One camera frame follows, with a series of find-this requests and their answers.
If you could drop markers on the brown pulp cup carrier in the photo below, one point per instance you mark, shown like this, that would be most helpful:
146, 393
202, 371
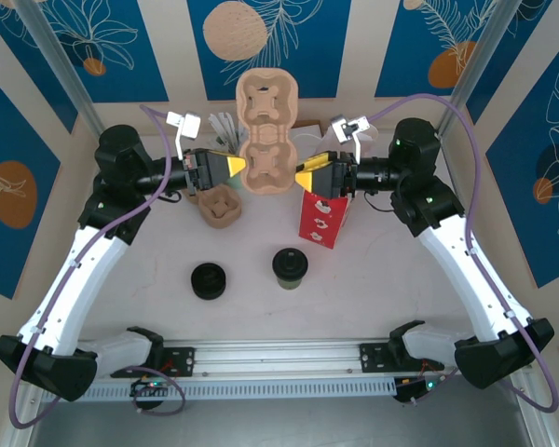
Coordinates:
268, 139

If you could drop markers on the stack of pulp cup carriers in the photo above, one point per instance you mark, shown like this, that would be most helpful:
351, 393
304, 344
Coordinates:
219, 209

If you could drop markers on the red paper takeout bag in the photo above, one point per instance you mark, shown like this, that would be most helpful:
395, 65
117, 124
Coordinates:
323, 223

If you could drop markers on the green coffee cup black lid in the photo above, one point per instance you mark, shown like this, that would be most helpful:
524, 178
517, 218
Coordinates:
289, 267

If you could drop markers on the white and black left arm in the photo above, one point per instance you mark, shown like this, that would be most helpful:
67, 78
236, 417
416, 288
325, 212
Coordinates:
74, 288

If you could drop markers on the white paper napkins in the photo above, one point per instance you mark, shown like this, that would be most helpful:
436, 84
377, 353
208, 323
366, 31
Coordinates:
307, 142

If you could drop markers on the brown cardboard napkin tray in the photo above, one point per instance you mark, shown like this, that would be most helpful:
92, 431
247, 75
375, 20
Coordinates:
309, 124

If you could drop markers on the stack of black cup lids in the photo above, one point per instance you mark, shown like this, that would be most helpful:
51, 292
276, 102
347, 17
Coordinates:
208, 279

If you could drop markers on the black mounting plate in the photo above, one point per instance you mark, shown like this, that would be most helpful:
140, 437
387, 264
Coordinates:
372, 358
181, 361

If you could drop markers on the small circuit board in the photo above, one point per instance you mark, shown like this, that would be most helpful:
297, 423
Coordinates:
149, 385
414, 388

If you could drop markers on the aluminium frame post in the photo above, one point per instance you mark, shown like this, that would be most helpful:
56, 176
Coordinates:
63, 65
475, 65

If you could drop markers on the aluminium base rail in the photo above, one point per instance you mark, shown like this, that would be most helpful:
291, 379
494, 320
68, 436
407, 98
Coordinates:
279, 358

